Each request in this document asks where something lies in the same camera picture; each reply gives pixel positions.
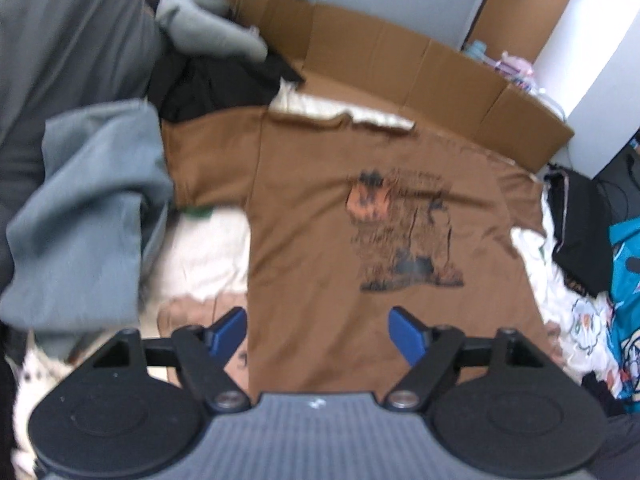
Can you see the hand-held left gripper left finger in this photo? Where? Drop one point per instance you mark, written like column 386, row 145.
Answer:
column 231, row 332

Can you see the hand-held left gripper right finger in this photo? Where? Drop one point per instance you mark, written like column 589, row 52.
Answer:
column 406, row 332

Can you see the brown printed t-shirt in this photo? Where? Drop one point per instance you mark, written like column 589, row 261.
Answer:
column 310, row 240

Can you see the white printed bed sheet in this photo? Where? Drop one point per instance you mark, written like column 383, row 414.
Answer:
column 205, row 255

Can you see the grey-blue garment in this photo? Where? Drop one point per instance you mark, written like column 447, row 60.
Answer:
column 85, row 200

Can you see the folded black garment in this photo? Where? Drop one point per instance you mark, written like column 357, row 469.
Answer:
column 580, row 230

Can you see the white spotted blanket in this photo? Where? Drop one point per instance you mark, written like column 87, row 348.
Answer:
column 35, row 385

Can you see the teal printed garment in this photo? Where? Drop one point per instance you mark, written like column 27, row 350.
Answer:
column 625, row 280

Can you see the crumpled black garment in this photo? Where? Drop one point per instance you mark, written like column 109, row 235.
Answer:
column 210, row 90

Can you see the flattened cardboard sheet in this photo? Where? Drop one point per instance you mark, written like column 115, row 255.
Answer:
column 390, row 55

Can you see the pink and white plastic packet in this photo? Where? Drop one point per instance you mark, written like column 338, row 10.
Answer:
column 515, row 67

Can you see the light blue bottle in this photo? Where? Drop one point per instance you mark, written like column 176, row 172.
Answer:
column 475, row 50

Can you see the dark grey pillow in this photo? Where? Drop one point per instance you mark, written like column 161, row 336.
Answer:
column 60, row 50

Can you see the tall cardboard box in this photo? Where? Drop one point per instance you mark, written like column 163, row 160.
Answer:
column 530, row 5

